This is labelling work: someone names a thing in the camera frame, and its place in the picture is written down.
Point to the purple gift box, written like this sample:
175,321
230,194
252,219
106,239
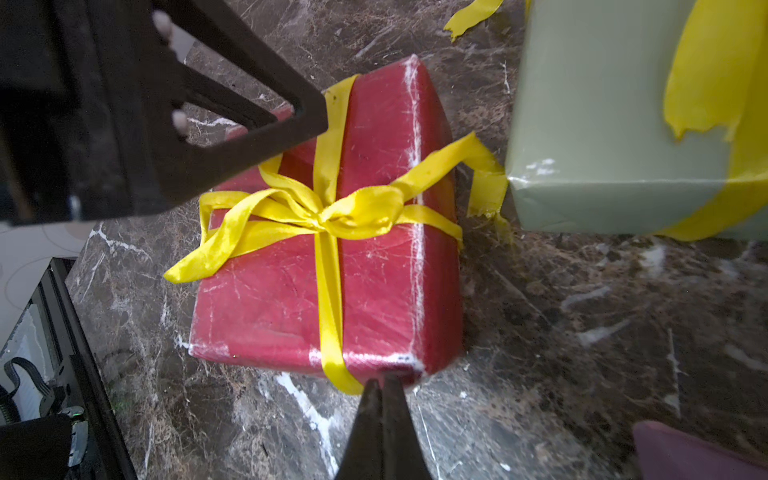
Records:
666,453

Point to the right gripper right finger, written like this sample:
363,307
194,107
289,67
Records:
383,443

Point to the yellow ribbon of red box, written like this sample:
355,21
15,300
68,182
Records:
235,223

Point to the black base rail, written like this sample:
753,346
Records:
97,448

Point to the green gift box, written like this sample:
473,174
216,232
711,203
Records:
624,120

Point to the yellow ribbon of green box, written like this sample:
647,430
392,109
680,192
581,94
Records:
714,90

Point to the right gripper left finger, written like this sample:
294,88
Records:
100,120

